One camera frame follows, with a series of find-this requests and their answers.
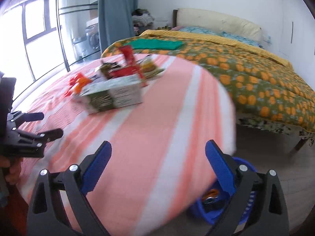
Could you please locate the orange red small wrapper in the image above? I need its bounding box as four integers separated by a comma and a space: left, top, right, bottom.
64, 72, 92, 97

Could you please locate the black framed window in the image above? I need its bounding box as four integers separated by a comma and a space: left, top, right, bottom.
1, 0, 100, 102

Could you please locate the green white cardboard box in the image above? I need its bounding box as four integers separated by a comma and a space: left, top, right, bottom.
73, 75, 142, 114

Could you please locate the red snack wrapper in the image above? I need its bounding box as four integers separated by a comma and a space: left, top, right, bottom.
109, 45, 147, 87

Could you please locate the pink white striped cloth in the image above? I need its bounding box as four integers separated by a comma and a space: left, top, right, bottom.
18, 55, 236, 235

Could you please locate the orange floral green bedspread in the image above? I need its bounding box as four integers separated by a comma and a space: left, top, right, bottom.
101, 30, 314, 133

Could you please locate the yellow green snack packet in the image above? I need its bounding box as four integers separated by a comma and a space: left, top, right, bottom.
139, 56, 164, 79

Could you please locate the cream bed headboard cushion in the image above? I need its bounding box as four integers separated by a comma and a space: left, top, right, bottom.
173, 8, 263, 43

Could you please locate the blue grey curtain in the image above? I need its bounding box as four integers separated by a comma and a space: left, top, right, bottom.
98, 0, 138, 52

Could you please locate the person's left hand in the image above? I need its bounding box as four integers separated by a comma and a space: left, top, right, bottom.
0, 156, 23, 185

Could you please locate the green folded cloth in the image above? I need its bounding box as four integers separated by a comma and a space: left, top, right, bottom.
127, 39, 184, 50

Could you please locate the pile of clothes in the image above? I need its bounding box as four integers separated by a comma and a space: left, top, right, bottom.
131, 9, 154, 36

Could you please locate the blue plastic trash basket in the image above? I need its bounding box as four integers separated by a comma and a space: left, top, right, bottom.
188, 157, 256, 225

